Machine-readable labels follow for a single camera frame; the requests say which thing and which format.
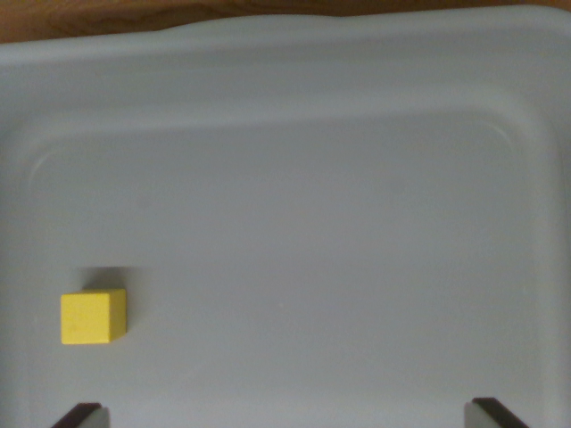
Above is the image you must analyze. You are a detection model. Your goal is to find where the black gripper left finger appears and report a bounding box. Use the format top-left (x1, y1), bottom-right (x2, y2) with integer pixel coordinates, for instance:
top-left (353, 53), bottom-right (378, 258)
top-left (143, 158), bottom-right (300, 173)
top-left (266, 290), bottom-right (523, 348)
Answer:
top-left (50, 402), bottom-right (111, 428)

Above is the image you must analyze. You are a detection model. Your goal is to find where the grey plastic bin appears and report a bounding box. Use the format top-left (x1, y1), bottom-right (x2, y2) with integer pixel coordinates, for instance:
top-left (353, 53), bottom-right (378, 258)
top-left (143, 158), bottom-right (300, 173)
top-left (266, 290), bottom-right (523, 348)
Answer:
top-left (0, 4), bottom-right (571, 428)

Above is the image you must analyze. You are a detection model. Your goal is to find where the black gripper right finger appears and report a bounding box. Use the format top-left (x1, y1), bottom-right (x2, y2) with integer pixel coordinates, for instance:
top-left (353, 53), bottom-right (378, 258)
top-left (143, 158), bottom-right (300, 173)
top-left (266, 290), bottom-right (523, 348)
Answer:
top-left (463, 396), bottom-right (531, 428)

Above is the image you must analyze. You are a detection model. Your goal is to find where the yellow wooden cube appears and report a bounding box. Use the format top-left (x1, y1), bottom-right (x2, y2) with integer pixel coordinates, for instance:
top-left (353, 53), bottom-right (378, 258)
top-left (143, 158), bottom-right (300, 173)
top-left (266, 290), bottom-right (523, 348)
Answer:
top-left (60, 287), bottom-right (128, 346)

